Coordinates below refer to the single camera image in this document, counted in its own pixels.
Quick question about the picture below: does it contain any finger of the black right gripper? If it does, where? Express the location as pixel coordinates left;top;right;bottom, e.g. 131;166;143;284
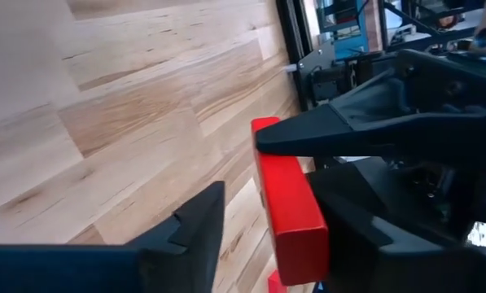
307;157;486;245
255;77;486;164

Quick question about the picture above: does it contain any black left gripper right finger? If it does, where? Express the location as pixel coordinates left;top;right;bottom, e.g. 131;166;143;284
309;182;486;293

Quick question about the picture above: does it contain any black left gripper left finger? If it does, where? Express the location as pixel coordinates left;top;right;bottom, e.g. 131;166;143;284
0;181;226;293

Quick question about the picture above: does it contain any blue steel table frame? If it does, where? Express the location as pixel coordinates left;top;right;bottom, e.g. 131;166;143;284
317;0;372;60

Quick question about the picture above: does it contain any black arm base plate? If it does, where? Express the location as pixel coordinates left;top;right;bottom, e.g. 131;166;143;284
297;40;337;111

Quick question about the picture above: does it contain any black aluminium table frame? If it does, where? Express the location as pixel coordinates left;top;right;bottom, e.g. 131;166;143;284
274;0;311;112

